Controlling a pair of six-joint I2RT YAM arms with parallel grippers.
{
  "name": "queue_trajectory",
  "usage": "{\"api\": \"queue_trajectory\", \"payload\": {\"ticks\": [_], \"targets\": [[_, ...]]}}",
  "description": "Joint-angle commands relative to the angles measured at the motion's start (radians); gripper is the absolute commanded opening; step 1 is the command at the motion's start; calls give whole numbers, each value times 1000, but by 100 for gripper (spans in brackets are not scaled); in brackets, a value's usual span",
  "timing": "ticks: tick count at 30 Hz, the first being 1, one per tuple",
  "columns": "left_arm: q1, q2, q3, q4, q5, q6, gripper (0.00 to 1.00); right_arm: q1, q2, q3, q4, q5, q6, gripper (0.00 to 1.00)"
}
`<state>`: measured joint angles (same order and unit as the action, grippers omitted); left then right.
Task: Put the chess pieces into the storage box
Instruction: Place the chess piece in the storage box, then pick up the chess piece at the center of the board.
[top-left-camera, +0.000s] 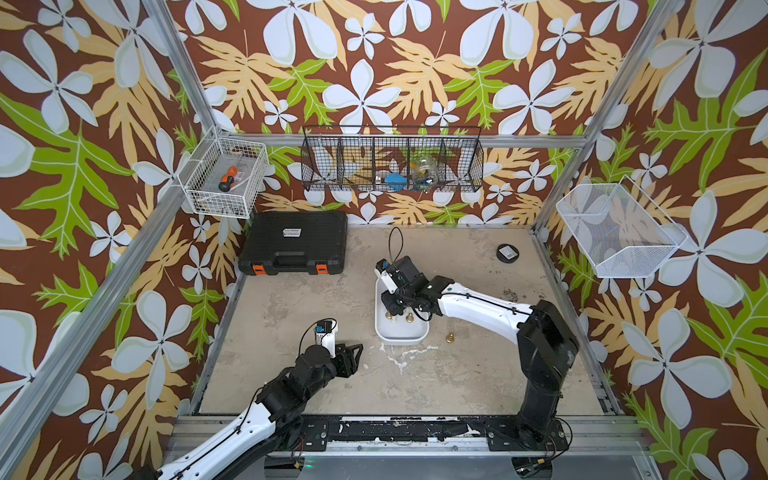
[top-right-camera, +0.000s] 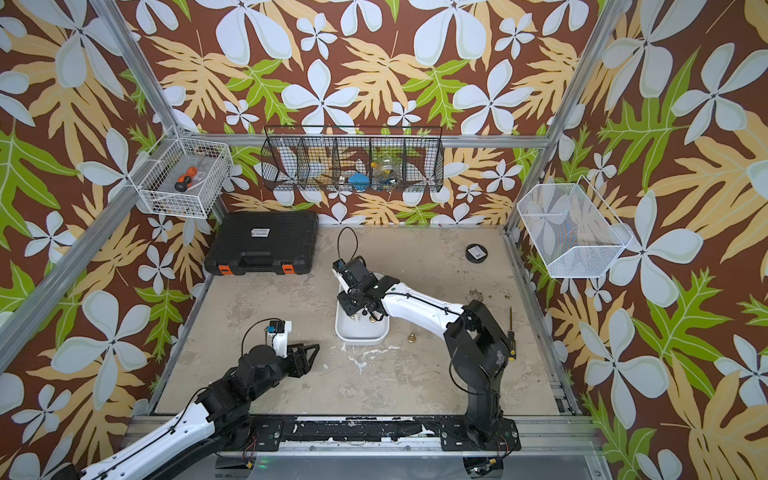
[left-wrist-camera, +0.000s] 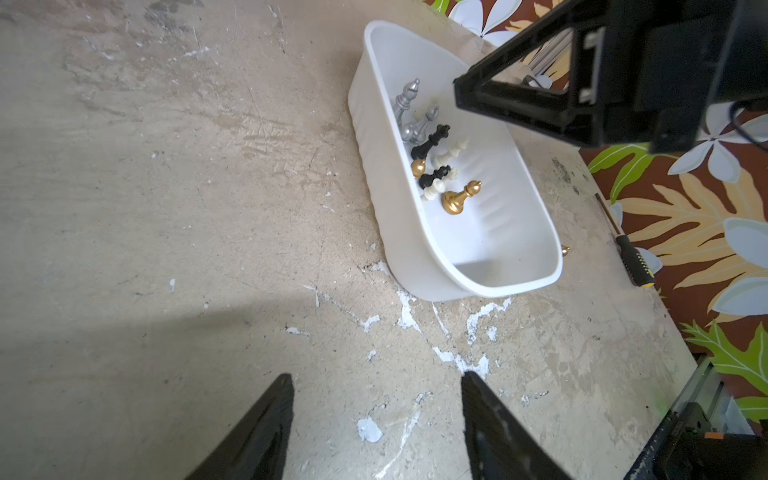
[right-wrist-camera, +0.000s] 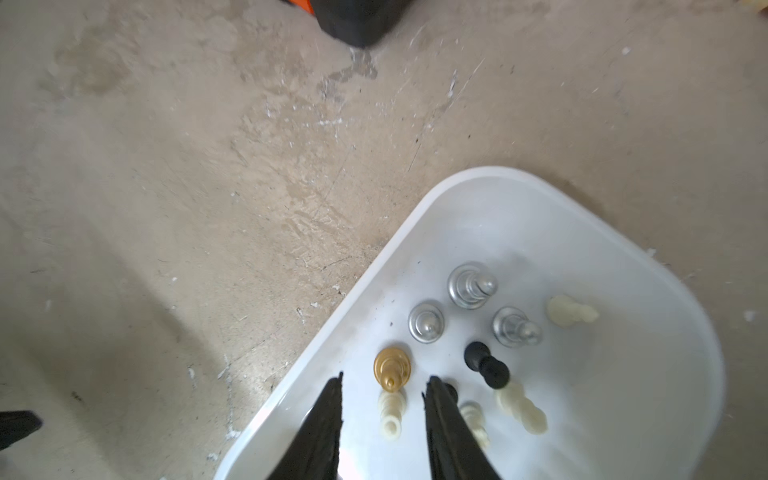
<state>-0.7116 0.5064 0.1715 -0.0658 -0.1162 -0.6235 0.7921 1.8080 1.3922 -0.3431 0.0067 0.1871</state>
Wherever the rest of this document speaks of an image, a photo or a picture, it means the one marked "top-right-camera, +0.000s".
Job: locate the black round tape disc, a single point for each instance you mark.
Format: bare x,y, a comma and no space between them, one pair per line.
476,253

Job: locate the white wire basket right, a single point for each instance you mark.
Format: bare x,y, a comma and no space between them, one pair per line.
573,229

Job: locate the clear plastic container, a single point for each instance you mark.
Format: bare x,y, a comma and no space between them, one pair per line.
387,171

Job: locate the blue object in basket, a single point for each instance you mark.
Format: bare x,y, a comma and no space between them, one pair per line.
359,182

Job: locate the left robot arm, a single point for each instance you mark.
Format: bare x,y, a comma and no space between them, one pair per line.
217,418

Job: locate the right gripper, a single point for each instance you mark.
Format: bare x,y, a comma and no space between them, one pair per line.
347,306

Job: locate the black wire basket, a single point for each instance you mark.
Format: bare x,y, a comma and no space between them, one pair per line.
325,159

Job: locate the yellow black screwdriver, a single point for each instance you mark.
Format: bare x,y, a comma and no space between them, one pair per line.
511,337

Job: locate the white plastic storage box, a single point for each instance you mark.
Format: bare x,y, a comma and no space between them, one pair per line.
357,330

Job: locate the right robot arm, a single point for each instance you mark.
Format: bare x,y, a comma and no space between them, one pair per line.
479,350

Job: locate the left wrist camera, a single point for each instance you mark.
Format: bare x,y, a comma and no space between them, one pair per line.
277,333

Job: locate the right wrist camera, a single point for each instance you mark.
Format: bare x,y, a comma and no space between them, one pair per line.
343,275

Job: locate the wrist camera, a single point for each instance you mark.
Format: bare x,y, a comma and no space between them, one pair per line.
277,333
343,275

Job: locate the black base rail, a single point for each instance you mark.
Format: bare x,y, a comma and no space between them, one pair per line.
266,433

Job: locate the white wire basket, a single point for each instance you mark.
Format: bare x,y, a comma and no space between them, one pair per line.
573,229
168,159

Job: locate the red black screwdriver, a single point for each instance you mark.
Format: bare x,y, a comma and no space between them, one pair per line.
184,182

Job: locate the black tool case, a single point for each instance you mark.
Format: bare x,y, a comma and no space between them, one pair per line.
264,242

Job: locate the white wire basket left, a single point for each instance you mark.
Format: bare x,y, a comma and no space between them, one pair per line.
168,159

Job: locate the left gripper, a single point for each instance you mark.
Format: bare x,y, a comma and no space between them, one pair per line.
306,364

